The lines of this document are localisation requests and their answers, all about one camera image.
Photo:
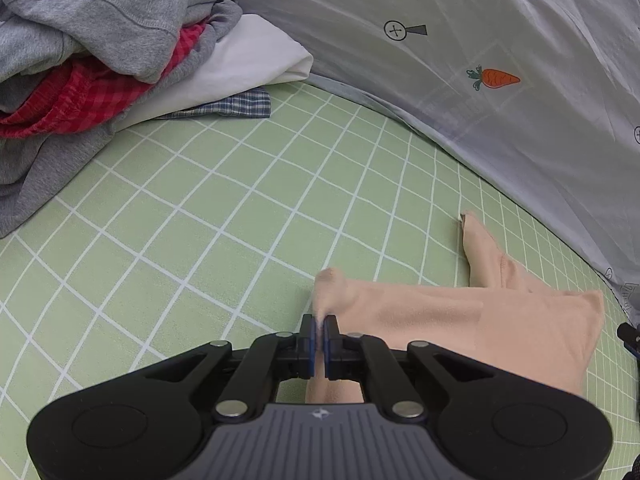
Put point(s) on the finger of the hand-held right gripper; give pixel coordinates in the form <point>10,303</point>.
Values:
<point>631,335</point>

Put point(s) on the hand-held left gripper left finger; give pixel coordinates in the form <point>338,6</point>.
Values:
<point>311,345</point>

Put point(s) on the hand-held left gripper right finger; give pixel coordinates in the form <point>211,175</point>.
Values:
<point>328,345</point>

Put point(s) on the beige long-sleeved shirt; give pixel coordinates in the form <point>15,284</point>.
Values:
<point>450,310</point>

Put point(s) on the pile of clothes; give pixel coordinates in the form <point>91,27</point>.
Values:
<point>100,10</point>

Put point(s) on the blue plaid cloth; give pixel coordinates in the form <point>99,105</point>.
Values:
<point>240,105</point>

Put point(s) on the white cloth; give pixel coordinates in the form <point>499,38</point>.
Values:
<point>240,60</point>

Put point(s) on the grey carrot-print blanket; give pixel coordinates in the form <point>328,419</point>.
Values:
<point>525,35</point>

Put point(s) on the red checked cloth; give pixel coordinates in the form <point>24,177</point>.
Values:
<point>75,90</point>

